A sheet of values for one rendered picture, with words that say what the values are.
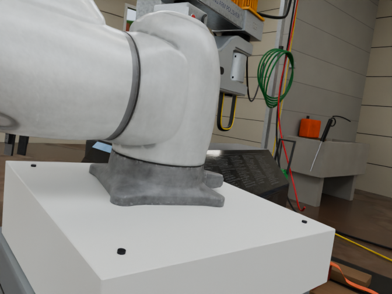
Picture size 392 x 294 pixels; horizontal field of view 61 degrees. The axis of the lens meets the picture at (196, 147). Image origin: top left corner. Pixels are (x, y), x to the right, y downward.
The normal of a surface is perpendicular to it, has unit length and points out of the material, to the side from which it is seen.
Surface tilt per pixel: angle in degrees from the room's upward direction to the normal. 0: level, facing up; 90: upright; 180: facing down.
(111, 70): 83
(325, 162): 90
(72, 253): 90
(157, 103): 98
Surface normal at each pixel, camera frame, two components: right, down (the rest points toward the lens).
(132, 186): 0.12, -0.92
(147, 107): 0.54, 0.33
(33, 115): 0.33, 0.73
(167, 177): 0.32, 0.09
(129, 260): 0.18, -0.97
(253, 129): -0.76, -0.02
